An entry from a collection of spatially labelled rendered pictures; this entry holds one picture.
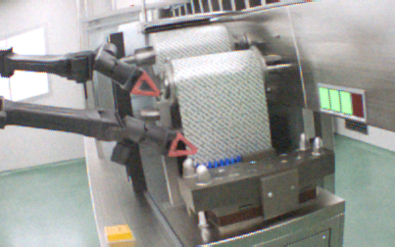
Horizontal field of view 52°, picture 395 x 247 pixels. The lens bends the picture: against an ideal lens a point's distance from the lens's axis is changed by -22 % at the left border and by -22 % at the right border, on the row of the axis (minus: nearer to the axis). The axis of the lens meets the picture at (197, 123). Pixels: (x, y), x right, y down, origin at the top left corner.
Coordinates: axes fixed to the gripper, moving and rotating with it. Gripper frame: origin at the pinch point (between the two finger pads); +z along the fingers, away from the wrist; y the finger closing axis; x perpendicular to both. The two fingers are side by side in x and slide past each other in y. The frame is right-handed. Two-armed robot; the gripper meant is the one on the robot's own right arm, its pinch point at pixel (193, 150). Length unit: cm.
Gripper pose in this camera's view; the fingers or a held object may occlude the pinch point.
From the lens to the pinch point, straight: 134.4
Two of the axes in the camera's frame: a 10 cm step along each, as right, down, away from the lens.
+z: 9.1, 3.2, 2.7
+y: 2.4, 1.3, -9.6
